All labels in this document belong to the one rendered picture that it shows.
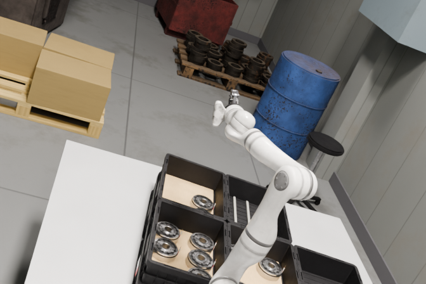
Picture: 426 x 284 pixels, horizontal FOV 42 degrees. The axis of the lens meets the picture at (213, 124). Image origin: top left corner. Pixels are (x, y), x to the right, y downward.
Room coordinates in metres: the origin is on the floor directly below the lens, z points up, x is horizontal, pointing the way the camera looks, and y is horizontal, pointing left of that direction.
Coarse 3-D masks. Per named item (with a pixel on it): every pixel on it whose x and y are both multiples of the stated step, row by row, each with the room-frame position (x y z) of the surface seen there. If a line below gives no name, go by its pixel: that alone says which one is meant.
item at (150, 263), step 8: (160, 200) 1.91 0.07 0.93; (184, 208) 1.93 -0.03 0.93; (208, 216) 1.95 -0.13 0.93; (152, 224) 1.77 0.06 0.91; (224, 224) 1.94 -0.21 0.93; (152, 232) 1.69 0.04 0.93; (224, 232) 1.89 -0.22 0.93; (152, 240) 1.65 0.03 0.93; (224, 240) 1.83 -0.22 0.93; (152, 248) 1.60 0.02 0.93; (224, 248) 1.78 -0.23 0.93; (224, 256) 1.74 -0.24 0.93; (152, 264) 1.53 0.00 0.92; (160, 264) 1.54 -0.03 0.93; (168, 272) 1.54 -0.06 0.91; (176, 272) 1.55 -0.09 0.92; (184, 272) 1.55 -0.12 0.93; (192, 280) 1.56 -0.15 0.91; (200, 280) 1.56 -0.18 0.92; (208, 280) 1.57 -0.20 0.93
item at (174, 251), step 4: (156, 240) 1.75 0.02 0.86; (160, 240) 1.76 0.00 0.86; (164, 240) 1.77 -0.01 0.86; (168, 240) 1.78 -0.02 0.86; (156, 244) 1.73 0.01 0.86; (172, 244) 1.77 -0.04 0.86; (156, 248) 1.70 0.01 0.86; (160, 248) 1.71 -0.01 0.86; (172, 248) 1.74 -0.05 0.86; (176, 248) 1.75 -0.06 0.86; (160, 252) 1.69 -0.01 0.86; (164, 252) 1.70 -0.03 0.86; (168, 252) 1.71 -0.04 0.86; (172, 252) 1.72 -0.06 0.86; (176, 252) 1.73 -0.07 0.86; (168, 256) 1.69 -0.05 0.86; (172, 256) 1.71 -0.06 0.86
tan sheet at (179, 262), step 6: (186, 234) 1.92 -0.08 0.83; (180, 240) 1.86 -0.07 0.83; (186, 240) 1.87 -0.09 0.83; (180, 246) 1.82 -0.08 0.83; (186, 246) 1.84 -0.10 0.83; (180, 252) 1.78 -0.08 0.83; (186, 252) 1.80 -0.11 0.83; (180, 258) 1.75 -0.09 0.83; (168, 264) 1.69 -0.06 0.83; (174, 264) 1.70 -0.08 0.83; (180, 264) 1.72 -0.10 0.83; (186, 270) 1.70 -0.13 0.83; (210, 270) 1.76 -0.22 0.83
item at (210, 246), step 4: (192, 236) 1.87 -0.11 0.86; (196, 236) 1.88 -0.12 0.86; (204, 236) 1.90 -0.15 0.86; (208, 236) 1.91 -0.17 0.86; (192, 240) 1.84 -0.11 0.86; (196, 240) 1.85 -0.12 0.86; (208, 240) 1.89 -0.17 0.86; (196, 244) 1.83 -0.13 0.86; (200, 244) 1.84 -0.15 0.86; (208, 244) 1.86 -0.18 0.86; (212, 244) 1.88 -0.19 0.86; (200, 248) 1.82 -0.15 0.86; (204, 248) 1.83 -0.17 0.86; (208, 248) 1.84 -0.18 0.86
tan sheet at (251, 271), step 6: (246, 270) 1.85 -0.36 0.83; (252, 270) 1.87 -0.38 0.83; (246, 276) 1.81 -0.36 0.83; (252, 276) 1.83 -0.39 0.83; (258, 276) 1.85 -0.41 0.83; (246, 282) 1.78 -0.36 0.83; (252, 282) 1.80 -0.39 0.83; (258, 282) 1.81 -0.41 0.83; (264, 282) 1.83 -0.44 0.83; (270, 282) 1.84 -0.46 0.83; (276, 282) 1.86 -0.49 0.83
